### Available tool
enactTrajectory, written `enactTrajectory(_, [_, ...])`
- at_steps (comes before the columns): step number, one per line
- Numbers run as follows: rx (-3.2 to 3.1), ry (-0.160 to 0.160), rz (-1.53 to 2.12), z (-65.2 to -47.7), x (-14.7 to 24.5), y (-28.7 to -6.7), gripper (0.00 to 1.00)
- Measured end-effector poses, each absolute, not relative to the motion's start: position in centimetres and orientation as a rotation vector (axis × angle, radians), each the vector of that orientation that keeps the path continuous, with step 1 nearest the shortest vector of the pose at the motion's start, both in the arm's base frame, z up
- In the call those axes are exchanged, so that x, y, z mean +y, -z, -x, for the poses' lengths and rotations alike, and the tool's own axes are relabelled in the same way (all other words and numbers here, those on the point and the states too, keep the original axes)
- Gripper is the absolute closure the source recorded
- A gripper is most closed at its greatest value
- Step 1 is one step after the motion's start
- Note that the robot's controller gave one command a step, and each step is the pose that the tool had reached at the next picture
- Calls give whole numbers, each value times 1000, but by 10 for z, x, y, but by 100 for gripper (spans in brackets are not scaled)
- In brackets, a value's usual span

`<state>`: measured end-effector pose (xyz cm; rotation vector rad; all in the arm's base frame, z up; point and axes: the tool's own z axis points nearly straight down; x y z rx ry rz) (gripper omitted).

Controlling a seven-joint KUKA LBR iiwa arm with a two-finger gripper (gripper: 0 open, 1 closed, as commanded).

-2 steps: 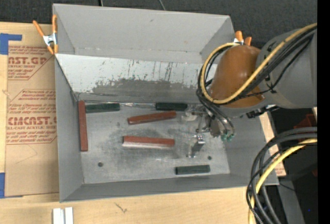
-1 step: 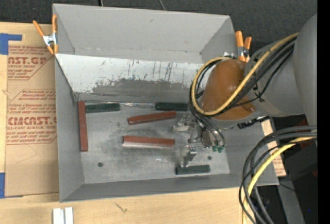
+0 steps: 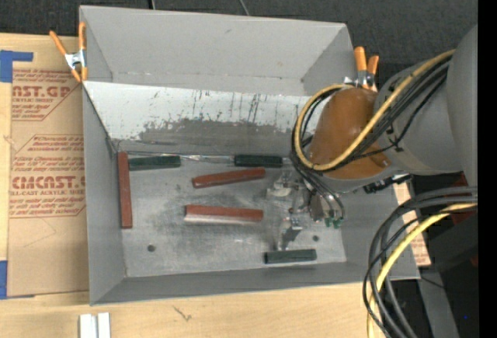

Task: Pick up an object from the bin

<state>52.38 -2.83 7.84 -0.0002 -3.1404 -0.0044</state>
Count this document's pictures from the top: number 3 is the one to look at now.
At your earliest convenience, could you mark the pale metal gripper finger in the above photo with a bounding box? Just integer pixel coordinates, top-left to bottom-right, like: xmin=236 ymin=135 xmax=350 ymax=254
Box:
xmin=276 ymin=216 xmax=304 ymax=252
xmin=266 ymin=171 xmax=303 ymax=199

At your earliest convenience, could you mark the dark green flat block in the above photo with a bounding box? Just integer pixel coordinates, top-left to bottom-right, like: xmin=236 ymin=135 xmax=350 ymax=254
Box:
xmin=233 ymin=154 xmax=284 ymax=169
xmin=127 ymin=155 xmax=182 ymax=172
xmin=263 ymin=248 xmax=318 ymax=265

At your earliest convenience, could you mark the red-brown flat block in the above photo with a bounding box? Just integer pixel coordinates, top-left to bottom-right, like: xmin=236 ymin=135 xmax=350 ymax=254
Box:
xmin=182 ymin=204 xmax=265 ymax=226
xmin=117 ymin=151 xmax=134 ymax=230
xmin=191 ymin=167 xmax=267 ymax=190

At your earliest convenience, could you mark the grey metal bin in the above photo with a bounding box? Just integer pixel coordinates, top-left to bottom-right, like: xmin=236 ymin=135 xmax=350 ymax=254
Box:
xmin=78 ymin=5 xmax=421 ymax=307

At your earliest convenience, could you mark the brown cardboard board red print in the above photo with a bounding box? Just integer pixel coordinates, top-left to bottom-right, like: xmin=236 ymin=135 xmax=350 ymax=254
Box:
xmin=0 ymin=32 xmax=433 ymax=299

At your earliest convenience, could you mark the black cylinder on white bracket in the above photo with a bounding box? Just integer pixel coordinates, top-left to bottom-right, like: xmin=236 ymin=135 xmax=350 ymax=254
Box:
xmin=363 ymin=172 xmax=413 ymax=195

